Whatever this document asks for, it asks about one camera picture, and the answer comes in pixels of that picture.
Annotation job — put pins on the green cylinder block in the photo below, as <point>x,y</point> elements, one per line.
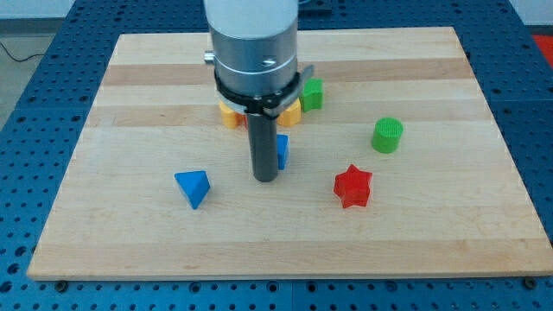
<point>387,134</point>

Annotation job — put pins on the red star block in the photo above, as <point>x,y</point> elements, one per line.
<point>353,187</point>

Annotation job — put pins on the orange block left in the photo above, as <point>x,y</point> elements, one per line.
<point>230,118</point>

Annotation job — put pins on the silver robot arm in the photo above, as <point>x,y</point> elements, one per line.
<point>254,44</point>

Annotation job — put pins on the blue triangle block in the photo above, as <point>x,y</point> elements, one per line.
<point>195,185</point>

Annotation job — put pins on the blue cube block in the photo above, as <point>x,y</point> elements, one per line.
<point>282,150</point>

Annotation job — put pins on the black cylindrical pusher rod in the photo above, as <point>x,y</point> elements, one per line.
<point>263,145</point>

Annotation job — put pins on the yellow block right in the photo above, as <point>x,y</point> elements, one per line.
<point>292,115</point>

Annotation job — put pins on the green angular block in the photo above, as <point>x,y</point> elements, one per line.
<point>312,97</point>

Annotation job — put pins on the wooden board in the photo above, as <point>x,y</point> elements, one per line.
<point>448,202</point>

